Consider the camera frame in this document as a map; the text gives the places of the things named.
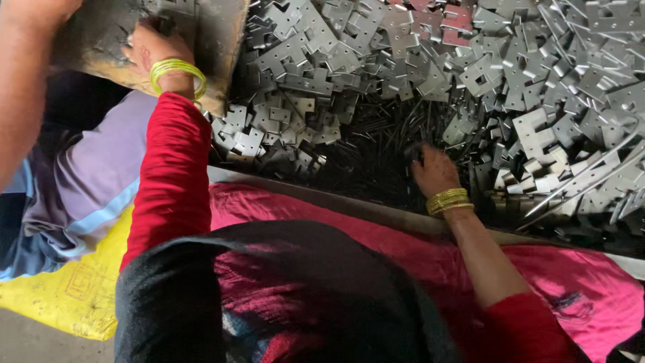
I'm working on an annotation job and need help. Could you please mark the person's left hand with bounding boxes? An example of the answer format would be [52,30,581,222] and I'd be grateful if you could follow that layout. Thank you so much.
[121,21,197,77]

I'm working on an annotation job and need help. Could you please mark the person's right hand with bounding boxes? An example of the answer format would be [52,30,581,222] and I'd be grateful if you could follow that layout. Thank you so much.
[406,143,463,199]

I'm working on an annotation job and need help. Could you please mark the pile of thin dark rods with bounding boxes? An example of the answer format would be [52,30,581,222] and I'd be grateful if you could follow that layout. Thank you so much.
[282,93,487,215]

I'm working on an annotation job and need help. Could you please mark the green bangles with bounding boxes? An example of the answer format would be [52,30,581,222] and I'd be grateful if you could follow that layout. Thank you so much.
[149,58,208,103]

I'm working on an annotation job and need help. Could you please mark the gold bangles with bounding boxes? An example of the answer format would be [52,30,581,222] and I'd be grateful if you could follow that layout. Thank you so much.
[426,188,476,219]

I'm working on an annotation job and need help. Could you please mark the heap of grey metal brackets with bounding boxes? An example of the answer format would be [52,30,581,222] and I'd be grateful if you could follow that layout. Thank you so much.
[209,0,645,228]

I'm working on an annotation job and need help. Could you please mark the long metal strip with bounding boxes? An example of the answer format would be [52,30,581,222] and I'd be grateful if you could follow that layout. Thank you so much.
[524,132,645,218]
[519,151,645,230]

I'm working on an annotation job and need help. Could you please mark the black sheer scarf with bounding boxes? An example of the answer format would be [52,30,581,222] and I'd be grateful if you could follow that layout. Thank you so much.
[114,220,457,363]

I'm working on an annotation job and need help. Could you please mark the pink cloth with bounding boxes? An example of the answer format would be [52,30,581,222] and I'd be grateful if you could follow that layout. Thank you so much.
[209,183,645,363]

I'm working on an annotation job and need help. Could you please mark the yellow woven sack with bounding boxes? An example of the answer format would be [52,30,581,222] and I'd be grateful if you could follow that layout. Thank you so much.
[0,204,135,342]

